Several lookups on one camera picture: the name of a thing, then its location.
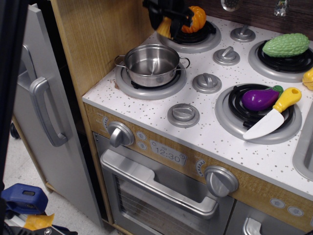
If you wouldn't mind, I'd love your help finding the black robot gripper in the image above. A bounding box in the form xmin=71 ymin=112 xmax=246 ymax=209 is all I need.
xmin=142 ymin=0 xmax=194 ymax=39

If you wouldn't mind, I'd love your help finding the yellow toy corn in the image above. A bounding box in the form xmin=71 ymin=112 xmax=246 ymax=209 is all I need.
xmin=156 ymin=17 xmax=172 ymax=39

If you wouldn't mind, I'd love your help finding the back left stove burner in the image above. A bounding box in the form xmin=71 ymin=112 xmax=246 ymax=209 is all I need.
xmin=157 ymin=21 xmax=222 ymax=54

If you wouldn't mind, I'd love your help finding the stove burner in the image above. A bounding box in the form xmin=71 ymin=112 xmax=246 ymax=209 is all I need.
xmin=215 ymin=84 xmax=302 ymax=144
xmin=248 ymin=41 xmax=313 ymax=83
xmin=115 ymin=67 xmax=187 ymax=100
xmin=157 ymin=21 xmax=222 ymax=54

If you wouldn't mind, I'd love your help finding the front left stove burner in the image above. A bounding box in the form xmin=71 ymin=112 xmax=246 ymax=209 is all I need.
xmin=115 ymin=67 xmax=187 ymax=100

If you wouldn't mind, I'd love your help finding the front right stove burner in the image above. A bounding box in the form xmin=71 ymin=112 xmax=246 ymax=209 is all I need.
xmin=215 ymin=84 xmax=302 ymax=144

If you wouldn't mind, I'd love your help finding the back right stove burner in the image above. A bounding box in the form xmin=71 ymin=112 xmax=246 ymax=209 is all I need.
xmin=248 ymin=41 xmax=313 ymax=83

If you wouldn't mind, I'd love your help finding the orange toy pumpkin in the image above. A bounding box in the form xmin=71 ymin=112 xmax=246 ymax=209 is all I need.
xmin=181 ymin=6 xmax=206 ymax=34

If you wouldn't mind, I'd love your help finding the silver steel pot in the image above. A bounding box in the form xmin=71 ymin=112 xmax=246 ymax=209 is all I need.
xmin=114 ymin=44 xmax=191 ymax=88

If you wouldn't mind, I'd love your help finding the hanging silver spoon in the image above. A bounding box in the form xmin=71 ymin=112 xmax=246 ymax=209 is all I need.
xmin=221 ymin=0 xmax=241 ymax=12

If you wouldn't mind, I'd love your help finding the grey stovetop knob upper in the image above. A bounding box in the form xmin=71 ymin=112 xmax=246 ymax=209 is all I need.
xmin=213 ymin=47 xmax=240 ymax=66

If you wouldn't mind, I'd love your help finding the grey stovetop knob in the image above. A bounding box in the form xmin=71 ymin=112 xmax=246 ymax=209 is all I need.
xmin=167 ymin=103 xmax=200 ymax=128
xmin=192 ymin=73 xmax=222 ymax=94
xmin=230 ymin=24 xmax=256 ymax=43
xmin=213 ymin=47 xmax=240 ymax=66

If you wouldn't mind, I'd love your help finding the grey stovetop knob middle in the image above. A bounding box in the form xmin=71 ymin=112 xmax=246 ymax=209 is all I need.
xmin=192 ymin=73 xmax=222 ymax=94

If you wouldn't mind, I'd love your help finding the grey stovetop knob back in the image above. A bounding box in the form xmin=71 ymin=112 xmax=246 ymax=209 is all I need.
xmin=230 ymin=24 xmax=256 ymax=43

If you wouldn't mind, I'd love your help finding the grey stovetop knob front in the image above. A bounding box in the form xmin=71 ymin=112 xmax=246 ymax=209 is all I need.
xmin=167 ymin=103 xmax=200 ymax=128

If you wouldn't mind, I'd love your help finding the hanging silver utensil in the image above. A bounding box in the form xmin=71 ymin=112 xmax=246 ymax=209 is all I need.
xmin=274 ymin=0 xmax=290 ymax=17

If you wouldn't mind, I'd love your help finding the purple toy eggplant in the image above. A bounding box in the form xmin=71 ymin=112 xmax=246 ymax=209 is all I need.
xmin=241 ymin=85 xmax=284 ymax=111

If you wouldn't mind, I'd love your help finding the left silver oven dial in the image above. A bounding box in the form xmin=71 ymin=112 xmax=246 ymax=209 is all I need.
xmin=108 ymin=121 xmax=135 ymax=148

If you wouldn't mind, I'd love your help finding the silver oven dial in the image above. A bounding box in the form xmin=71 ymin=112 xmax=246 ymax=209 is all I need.
xmin=108 ymin=121 xmax=135 ymax=148
xmin=204 ymin=165 xmax=239 ymax=198

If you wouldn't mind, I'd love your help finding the green toy bitter gourd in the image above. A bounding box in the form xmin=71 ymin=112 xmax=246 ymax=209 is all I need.
xmin=262 ymin=33 xmax=310 ymax=58

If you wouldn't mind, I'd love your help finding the oven clock display panel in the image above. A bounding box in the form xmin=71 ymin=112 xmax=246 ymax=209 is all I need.
xmin=150 ymin=140 xmax=187 ymax=166

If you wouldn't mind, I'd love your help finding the yellow toy pepper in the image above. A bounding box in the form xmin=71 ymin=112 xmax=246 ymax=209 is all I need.
xmin=302 ymin=68 xmax=313 ymax=91

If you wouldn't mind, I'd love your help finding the grey toy fridge door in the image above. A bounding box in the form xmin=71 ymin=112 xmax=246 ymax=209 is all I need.
xmin=13 ymin=4 xmax=103 ymax=226

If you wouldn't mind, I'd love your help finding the right silver oven dial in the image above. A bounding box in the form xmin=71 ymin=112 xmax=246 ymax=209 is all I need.
xmin=204 ymin=165 xmax=239 ymax=198

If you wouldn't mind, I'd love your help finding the black caster wheel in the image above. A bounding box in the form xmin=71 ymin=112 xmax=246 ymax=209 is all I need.
xmin=10 ymin=122 xmax=20 ymax=140

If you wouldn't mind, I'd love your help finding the grey oven door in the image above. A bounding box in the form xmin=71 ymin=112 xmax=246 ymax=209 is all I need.
xmin=93 ymin=133 xmax=234 ymax=235

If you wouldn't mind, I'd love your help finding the grey sink basin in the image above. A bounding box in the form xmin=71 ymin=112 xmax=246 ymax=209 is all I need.
xmin=292 ymin=104 xmax=313 ymax=181

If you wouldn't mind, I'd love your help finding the grey lower cabinet door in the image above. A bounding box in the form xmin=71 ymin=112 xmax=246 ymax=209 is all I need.
xmin=225 ymin=201 xmax=305 ymax=235

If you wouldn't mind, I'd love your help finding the blue clamp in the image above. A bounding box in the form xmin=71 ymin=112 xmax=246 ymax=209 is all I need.
xmin=1 ymin=183 xmax=48 ymax=215

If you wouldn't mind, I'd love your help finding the yellow tape piece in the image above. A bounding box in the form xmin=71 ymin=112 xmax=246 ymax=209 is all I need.
xmin=23 ymin=214 xmax=55 ymax=231

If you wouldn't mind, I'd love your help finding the silver fridge door handle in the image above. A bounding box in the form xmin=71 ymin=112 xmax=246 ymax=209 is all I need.
xmin=29 ymin=76 xmax=72 ymax=147

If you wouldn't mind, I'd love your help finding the yellow handled toy knife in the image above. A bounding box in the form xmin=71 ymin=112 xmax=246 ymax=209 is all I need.
xmin=243 ymin=87 xmax=302 ymax=140

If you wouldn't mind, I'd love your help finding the silver oven door handle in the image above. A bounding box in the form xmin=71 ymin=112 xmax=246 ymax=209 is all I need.
xmin=100 ymin=150 xmax=218 ymax=219

